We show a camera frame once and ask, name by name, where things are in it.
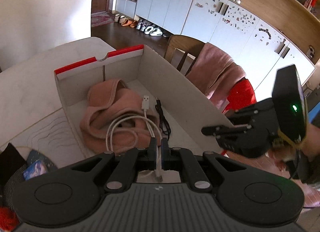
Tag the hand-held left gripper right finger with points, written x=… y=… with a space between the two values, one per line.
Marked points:
x=164 y=148

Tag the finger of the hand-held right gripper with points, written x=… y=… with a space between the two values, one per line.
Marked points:
x=225 y=130
x=250 y=112

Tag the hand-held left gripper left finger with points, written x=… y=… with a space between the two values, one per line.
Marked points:
x=153 y=148

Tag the pink cloth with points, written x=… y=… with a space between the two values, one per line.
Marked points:
x=120 y=102

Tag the red and white cardboard box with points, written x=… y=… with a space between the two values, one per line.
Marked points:
x=120 y=67

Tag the blue tissue pack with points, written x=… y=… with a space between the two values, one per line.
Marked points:
x=35 y=170

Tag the black dotted glove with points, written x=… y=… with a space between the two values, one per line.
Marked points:
x=10 y=157

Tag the person's right hand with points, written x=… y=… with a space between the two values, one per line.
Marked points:
x=312 y=142

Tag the red garment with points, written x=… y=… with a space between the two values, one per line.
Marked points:
x=242 y=92

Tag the pink towel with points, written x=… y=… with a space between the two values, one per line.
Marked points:
x=215 y=67

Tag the white cabinet with stickers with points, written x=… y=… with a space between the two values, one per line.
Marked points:
x=237 y=39

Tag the wooden chair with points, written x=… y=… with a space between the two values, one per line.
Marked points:
x=180 y=44

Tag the white shoes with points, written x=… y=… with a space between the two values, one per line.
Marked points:
x=151 y=29

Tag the orange slippers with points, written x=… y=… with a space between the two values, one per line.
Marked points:
x=128 y=23

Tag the beige boots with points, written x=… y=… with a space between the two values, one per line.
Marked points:
x=119 y=19

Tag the red patterned rug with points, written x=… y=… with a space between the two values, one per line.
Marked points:
x=102 y=19

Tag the white base cabinet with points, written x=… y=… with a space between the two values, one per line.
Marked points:
x=165 y=2

